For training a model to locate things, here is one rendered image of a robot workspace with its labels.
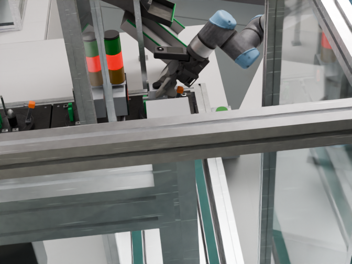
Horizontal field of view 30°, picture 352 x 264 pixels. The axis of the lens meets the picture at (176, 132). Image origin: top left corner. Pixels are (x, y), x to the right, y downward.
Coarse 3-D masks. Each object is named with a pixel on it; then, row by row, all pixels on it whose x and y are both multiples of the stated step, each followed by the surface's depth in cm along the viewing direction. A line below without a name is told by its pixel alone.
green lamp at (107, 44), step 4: (104, 40) 183; (108, 40) 182; (112, 40) 182; (116, 40) 183; (104, 44) 184; (108, 44) 183; (112, 44) 183; (116, 44) 184; (120, 44) 186; (108, 48) 184; (112, 48) 184; (116, 48) 184; (120, 48) 186; (108, 52) 185; (112, 52) 185; (116, 52) 185
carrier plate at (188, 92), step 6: (132, 96) 236; (138, 96) 235; (168, 96) 234; (174, 96) 234; (180, 96) 234; (186, 96) 234; (132, 102) 233; (138, 102) 233; (192, 102) 231; (132, 108) 230; (138, 108) 230; (192, 108) 228; (132, 114) 228; (138, 114) 227
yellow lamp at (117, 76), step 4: (120, 68) 189; (108, 72) 190; (112, 72) 189; (116, 72) 189; (120, 72) 190; (124, 72) 192; (112, 76) 190; (116, 76) 190; (120, 76) 191; (124, 76) 192; (112, 80) 191; (116, 80) 191; (120, 80) 191; (124, 80) 193
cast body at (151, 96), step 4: (152, 84) 219; (156, 84) 219; (160, 84) 219; (152, 88) 219; (156, 88) 218; (148, 92) 223; (152, 92) 218; (148, 96) 221; (152, 96) 220; (160, 96) 220; (164, 96) 220; (148, 100) 222; (152, 100) 220
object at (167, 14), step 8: (104, 0) 224; (112, 0) 224; (120, 0) 224; (128, 0) 224; (152, 0) 237; (160, 0) 237; (128, 8) 226; (144, 8) 225; (152, 8) 233; (160, 8) 235; (168, 8) 237; (144, 16) 227; (152, 16) 227; (160, 16) 231; (168, 16) 233; (168, 24) 228
